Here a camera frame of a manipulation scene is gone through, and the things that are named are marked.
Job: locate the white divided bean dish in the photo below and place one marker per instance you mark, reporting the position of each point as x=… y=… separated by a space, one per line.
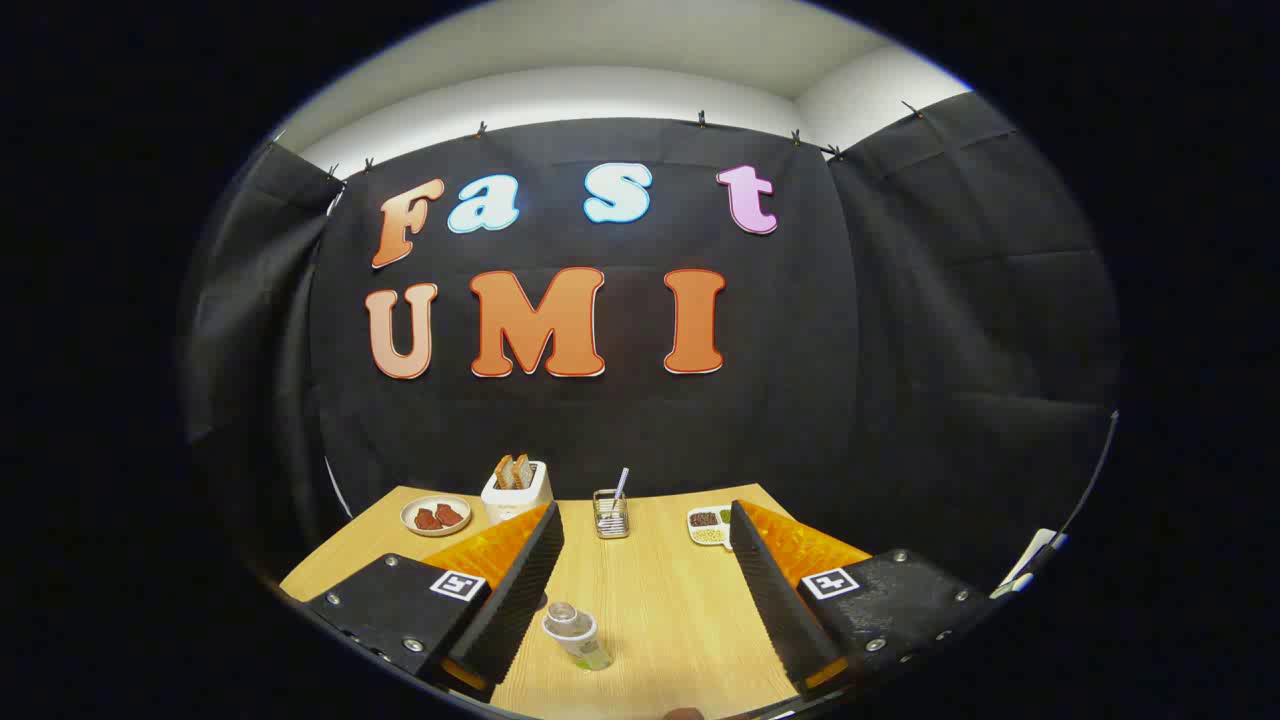
x=708 y=527

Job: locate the white toaster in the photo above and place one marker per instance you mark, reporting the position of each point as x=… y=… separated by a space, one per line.
x=515 y=503

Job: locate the red meat piece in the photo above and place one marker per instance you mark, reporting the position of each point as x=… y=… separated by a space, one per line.
x=428 y=520
x=449 y=514

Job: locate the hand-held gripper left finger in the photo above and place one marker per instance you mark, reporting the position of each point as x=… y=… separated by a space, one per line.
x=515 y=590

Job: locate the small beige plate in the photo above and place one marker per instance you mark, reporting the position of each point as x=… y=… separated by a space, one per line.
x=412 y=514

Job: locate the wooden table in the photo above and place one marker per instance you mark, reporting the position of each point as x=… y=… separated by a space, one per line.
x=655 y=590

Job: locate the metal spoon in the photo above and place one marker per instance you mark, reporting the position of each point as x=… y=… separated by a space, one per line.
x=621 y=484

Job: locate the clear plastic juice bottle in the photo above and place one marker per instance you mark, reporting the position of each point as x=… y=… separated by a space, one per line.
x=575 y=632

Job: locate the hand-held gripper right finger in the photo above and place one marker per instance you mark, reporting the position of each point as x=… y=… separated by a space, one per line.
x=775 y=600

